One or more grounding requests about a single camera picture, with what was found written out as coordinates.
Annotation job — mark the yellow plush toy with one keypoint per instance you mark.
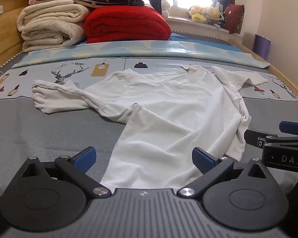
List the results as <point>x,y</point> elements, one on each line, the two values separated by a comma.
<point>197,14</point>

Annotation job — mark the cream folded blanket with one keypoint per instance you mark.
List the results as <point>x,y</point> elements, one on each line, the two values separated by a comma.
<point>47,22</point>

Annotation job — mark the white t-shirt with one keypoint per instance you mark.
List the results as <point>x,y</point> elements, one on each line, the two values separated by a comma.
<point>163,116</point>

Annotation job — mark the red folded blanket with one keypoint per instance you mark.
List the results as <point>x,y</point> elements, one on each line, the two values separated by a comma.
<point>126,24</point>

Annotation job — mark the wooden bed side rail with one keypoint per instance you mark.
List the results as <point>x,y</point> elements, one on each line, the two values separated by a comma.
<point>285,79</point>

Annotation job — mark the white bear plush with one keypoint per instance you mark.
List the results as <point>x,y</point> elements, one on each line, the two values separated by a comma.
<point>165,7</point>

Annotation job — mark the purple box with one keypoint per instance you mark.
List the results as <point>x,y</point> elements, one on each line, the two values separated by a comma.
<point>262,47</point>

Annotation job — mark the dark star-print folded quilt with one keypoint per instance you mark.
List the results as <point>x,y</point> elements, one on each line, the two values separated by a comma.
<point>129,2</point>

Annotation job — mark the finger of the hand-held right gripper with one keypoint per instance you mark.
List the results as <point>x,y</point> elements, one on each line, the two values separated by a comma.
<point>292,127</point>
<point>253,137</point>

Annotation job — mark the wooden headboard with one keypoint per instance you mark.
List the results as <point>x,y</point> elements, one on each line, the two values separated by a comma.
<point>2,34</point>

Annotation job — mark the windowsill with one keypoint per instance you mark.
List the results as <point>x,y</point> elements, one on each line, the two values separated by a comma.
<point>203,26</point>

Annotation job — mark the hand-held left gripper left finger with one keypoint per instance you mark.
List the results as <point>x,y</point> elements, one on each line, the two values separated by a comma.
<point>85,159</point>

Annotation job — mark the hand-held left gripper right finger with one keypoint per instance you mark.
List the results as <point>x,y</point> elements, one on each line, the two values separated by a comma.
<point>201,160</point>

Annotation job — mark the light blue patterned blanket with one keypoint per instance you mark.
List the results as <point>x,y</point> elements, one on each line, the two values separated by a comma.
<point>139,49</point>

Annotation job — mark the dark red plush pillow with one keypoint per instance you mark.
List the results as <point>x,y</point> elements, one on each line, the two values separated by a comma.
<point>234,17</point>

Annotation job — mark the blue sheet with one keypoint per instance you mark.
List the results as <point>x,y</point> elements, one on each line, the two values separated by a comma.
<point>176,37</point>

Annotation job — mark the plush doll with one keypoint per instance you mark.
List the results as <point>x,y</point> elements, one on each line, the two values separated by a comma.
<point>214,14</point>

